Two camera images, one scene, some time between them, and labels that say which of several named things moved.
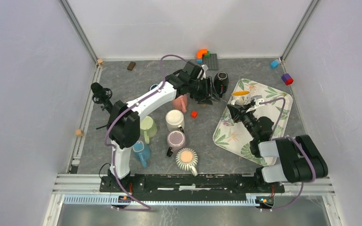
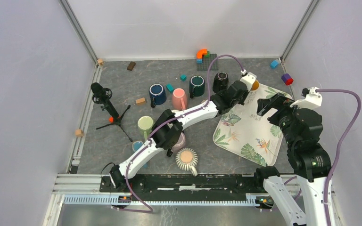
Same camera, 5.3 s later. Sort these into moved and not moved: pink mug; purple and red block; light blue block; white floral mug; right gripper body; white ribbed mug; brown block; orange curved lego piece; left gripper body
Moved: right gripper body; white floral mug; left gripper body
Not moved: brown block; light blue block; white ribbed mug; orange curved lego piece; pink mug; purple and red block
